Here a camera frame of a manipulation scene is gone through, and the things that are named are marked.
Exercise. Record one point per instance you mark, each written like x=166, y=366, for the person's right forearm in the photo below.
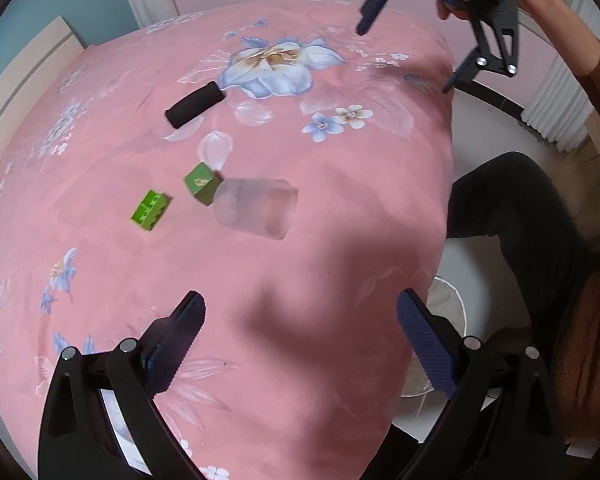
x=555, y=15

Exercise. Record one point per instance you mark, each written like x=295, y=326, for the green toy brick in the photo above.
x=151, y=210

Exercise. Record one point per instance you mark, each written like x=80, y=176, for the person's right hand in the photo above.
x=447, y=8

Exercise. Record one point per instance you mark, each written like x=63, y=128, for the clear plastic cup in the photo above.
x=255, y=207

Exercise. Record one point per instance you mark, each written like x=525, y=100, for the white pleated curtain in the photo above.
x=560, y=110

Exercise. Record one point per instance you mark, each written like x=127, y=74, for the black cylinder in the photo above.
x=195, y=105

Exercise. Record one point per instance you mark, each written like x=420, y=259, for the green cube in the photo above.
x=201, y=182

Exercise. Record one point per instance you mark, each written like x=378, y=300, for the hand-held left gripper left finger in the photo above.
x=175, y=350

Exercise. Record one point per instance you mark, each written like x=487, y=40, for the pink floral blanket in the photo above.
x=280, y=285

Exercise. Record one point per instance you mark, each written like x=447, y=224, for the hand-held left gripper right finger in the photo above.
x=425, y=345

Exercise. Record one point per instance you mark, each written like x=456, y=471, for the person's black pants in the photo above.
x=520, y=210

